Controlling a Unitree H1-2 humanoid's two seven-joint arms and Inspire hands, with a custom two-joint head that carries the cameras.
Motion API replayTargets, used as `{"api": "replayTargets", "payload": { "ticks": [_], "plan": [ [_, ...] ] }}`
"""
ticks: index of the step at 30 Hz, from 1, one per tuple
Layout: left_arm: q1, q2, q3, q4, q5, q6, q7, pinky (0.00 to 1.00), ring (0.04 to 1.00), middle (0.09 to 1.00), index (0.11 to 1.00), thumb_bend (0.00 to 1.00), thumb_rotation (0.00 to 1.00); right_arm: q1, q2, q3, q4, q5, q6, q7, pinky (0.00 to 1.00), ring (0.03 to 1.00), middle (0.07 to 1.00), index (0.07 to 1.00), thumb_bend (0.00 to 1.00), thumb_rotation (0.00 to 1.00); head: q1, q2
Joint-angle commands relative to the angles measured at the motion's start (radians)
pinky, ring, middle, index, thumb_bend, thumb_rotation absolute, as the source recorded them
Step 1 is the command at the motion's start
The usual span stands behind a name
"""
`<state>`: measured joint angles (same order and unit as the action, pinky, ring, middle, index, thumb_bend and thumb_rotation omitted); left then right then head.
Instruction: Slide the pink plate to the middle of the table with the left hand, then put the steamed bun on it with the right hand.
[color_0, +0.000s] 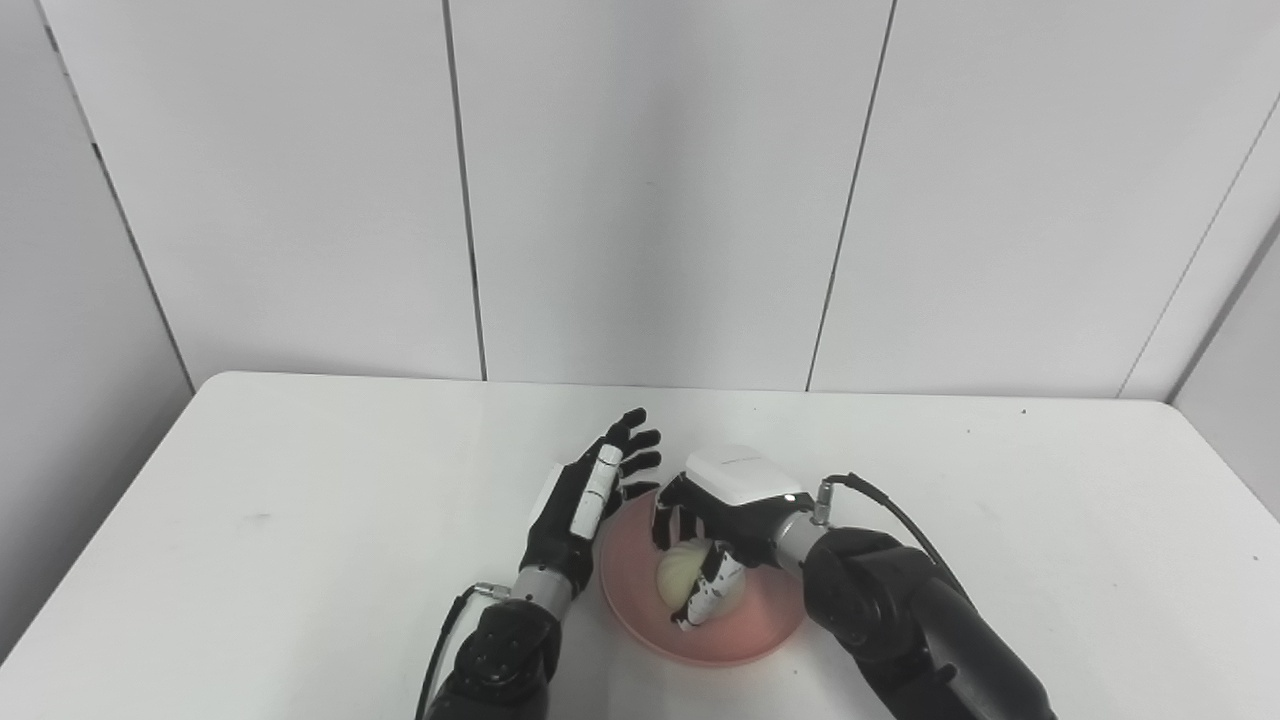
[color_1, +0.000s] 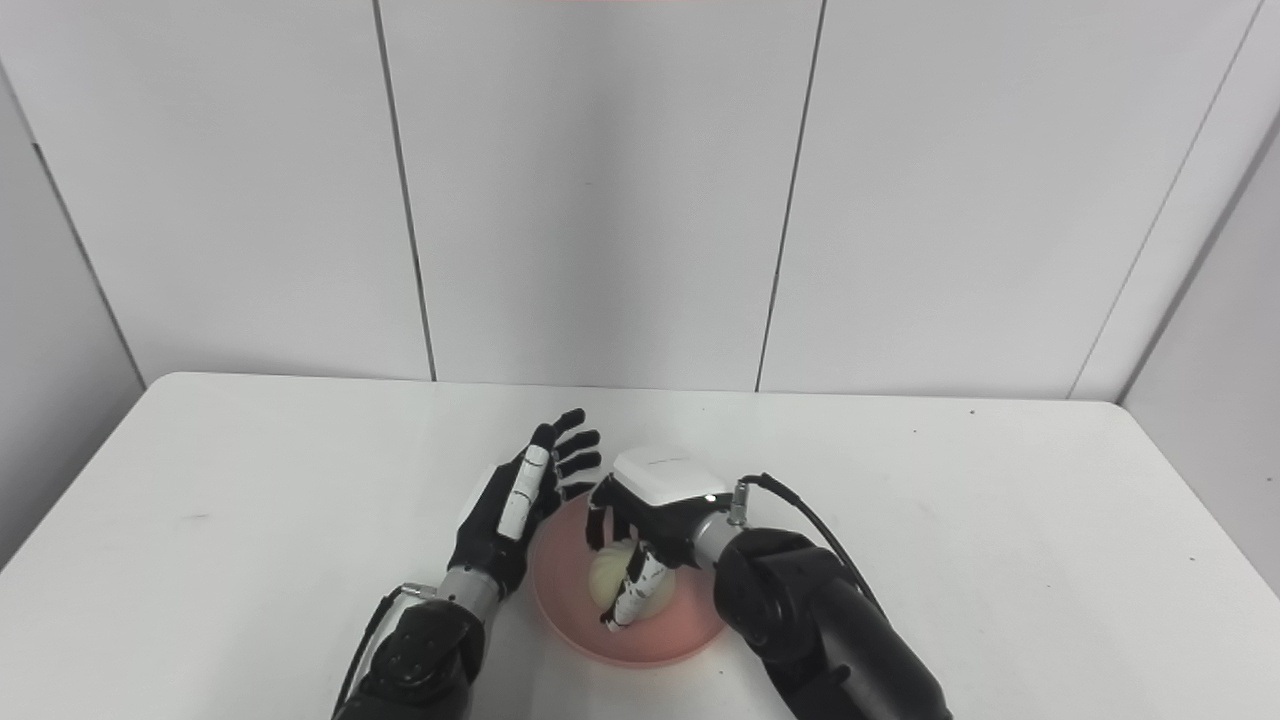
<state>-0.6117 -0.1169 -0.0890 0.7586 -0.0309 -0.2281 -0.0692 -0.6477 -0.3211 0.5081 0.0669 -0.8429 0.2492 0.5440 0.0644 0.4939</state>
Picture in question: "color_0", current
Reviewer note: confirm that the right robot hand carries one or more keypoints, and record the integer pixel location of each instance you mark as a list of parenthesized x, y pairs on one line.
[(730, 520)]

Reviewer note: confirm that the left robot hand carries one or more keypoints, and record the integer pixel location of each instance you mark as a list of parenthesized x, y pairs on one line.
[(590, 500)]

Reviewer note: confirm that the white steamed bun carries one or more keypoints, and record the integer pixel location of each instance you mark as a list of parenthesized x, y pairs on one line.
[(685, 578)]

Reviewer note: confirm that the pink round plate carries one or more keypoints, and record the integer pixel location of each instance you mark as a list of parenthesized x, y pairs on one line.
[(700, 600)]

